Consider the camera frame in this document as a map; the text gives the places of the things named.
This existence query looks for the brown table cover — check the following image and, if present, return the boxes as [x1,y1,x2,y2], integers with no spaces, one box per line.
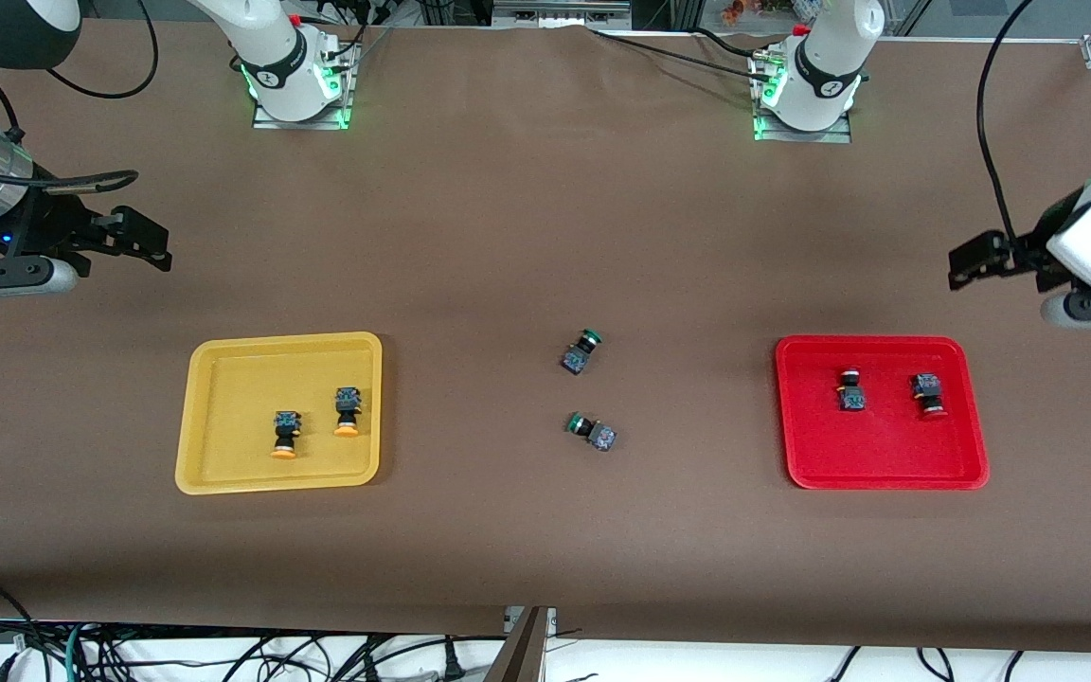
[0,19,1091,655]

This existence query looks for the green push button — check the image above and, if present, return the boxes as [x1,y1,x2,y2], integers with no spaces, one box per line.
[561,328,603,376]
[566,412,617,453]

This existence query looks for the grey metal rail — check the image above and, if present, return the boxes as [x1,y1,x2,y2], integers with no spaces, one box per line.
[492,0,634,29]

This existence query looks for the orange background objects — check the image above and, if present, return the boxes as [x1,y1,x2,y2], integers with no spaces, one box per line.
[721,0,797,27]

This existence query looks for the yellow push button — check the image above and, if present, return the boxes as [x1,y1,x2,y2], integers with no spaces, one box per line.
[333,386,364,439]
[272,409,303,460]

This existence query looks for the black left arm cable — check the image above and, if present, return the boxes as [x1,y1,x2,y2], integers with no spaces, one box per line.
[975,0,1039,249]

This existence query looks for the black cable on table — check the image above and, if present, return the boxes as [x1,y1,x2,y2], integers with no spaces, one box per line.
[588,27,774,79]

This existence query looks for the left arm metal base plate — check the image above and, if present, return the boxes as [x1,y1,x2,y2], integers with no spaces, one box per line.
[752,52,854,145]

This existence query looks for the yellow plastic tray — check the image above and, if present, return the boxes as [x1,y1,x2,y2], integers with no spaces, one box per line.
[174,332,383,496]

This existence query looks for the red plastic tray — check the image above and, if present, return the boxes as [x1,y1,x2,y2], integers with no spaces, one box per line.
[774,335,991,492]

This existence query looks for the metal table post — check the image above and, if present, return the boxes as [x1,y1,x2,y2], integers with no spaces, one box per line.
[484,606,558,682]

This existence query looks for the tangled black floor cables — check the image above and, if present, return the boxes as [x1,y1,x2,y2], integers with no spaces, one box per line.
[0,576,471,682]

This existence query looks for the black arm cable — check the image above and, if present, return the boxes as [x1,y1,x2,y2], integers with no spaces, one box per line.
[0,0,161,195]
[975,0,1039,249]

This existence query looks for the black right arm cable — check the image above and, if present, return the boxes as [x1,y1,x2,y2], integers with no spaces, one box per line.
[0,0,161,195]

